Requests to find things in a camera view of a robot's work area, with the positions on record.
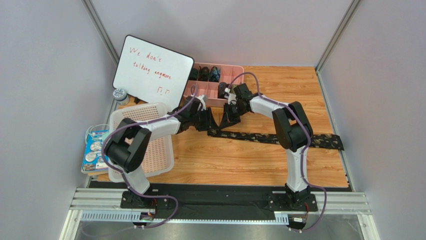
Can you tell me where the aluminium frame rail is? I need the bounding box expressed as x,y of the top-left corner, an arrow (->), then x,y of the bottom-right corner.
60,183 -> 379,240

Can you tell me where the black glossy rolled tie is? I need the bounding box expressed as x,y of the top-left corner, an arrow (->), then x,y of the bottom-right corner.
217,82 -> 229,99

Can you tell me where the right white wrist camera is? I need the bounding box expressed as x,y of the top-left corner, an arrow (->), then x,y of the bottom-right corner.
224,87 -> 237,105

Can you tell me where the black floral patterned tie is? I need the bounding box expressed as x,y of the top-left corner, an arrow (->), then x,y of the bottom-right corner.
207,129 -> 345,151

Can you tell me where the small blue white jar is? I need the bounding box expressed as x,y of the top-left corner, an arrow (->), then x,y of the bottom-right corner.
112,88 -> 130,106

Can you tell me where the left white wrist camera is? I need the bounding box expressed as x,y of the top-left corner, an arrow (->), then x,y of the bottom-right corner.
195,94 -> 208,111

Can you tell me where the black rolled tie far left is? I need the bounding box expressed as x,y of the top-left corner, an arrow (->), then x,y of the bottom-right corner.
188,68 -> 199,81

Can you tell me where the dark blue rolled tie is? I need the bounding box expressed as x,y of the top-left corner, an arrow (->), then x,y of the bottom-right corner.
208,66 -> 221,83

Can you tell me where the white plastic mesh basket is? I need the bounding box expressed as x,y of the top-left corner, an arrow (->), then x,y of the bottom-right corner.
109,102 -> 175,178

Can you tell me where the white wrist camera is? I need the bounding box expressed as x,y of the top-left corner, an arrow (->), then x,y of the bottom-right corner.
224,87 -> 237,105
195,94 -> 208,111

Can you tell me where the white whiteboard with red writing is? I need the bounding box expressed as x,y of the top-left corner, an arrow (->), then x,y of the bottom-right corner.
112,35 -> 195,111

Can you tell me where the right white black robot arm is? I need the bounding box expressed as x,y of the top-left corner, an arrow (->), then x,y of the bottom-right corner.
219,83 -> 313,210

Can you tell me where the olive green rolled tie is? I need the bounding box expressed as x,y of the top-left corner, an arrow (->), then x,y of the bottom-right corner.
230,84 -> 239,93

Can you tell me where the pink divided organizer box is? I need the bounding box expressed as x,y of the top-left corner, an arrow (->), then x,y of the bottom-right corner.
183,62 -> 244,108

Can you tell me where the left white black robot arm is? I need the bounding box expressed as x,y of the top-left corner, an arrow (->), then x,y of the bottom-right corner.
101,94 -> 217,198

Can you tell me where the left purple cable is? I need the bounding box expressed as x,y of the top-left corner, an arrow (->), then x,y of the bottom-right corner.
101,83 -> 201,229

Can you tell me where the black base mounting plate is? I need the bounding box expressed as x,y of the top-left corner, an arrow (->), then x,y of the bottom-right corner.
88,181 -> 322,221

